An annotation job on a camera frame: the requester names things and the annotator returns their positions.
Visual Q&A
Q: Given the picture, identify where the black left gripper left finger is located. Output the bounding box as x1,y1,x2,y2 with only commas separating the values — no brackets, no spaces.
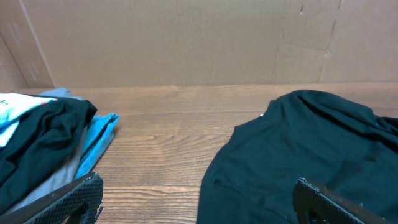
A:
1,172,103,224

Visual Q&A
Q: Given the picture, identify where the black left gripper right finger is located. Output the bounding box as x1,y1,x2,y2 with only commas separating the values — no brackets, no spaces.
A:
292,177,392,224

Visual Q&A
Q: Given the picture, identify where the folded grey shirt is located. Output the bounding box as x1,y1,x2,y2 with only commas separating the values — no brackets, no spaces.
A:
4,87,90,215

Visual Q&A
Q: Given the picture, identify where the folded blue shirt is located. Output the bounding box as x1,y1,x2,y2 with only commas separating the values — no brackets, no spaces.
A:
74,113,119,179

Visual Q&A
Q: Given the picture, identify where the folded black printed t-shirt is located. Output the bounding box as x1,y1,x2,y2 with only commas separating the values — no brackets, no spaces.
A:
0,92,98,215

